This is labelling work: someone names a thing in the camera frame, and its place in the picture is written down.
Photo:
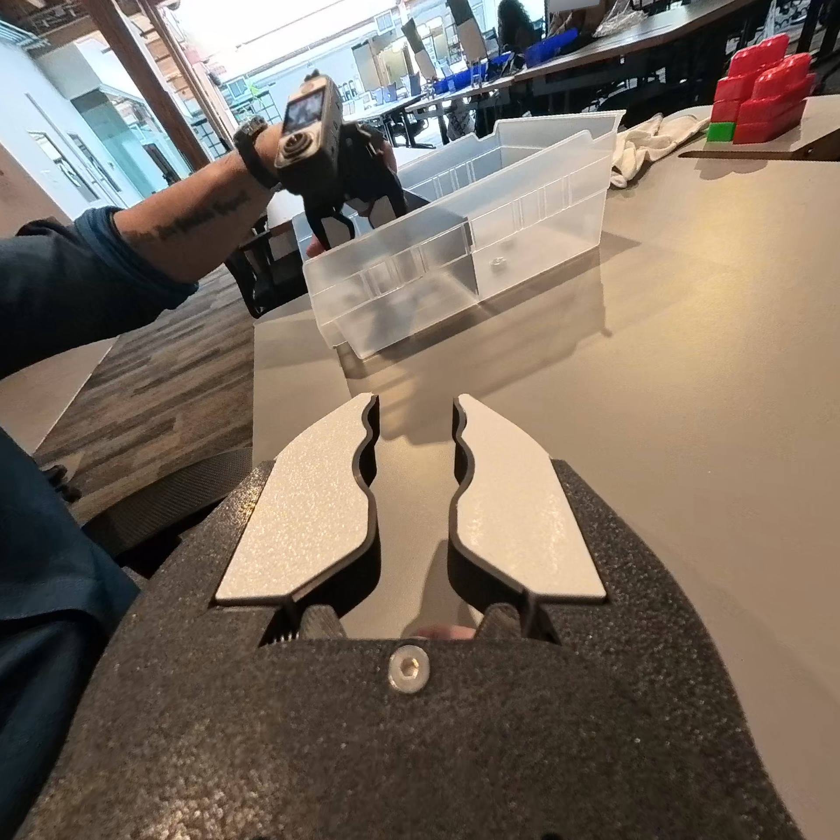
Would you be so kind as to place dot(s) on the red toy block stack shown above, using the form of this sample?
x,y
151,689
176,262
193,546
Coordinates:
x,y
764,92

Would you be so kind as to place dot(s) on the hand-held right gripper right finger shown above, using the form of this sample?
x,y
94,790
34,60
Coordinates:
x,y
528,525

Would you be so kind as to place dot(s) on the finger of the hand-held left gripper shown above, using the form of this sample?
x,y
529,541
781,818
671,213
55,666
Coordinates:
x,y
340,229
382,211

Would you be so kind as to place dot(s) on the brown thin board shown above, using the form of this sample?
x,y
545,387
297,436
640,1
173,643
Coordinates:
x,y
787,148

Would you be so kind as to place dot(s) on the person's left forearm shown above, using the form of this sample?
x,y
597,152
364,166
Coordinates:
x,y
190,223

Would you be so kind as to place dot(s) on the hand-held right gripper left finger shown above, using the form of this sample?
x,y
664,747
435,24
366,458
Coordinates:
x,y
302,525

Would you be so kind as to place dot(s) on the person's black office chair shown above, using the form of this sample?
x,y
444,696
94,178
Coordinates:
x,y
170,499

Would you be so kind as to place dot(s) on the black wrist watch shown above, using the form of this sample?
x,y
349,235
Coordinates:
x,y
253,151

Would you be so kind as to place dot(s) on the row of blue bins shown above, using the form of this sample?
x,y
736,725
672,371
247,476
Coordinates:
x,y
551,43

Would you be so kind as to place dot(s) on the clear divided plastic bin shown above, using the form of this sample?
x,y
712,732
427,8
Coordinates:
x,y
544,216

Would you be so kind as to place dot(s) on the green toy block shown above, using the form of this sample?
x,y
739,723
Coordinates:
x,y
720,131

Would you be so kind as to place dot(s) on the person's left hand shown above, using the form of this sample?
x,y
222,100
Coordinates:
x,y
389,164

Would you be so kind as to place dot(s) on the white cloth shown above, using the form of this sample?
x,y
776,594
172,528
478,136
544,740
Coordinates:
x,y
646,148

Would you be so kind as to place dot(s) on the person's blue shirt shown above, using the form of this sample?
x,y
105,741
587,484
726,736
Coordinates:
x,y
52,590

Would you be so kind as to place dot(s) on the black bin divider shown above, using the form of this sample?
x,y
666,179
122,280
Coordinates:
x,y
459,256

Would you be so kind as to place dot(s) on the wooden support post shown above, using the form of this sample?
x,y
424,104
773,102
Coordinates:
x,y
138,72

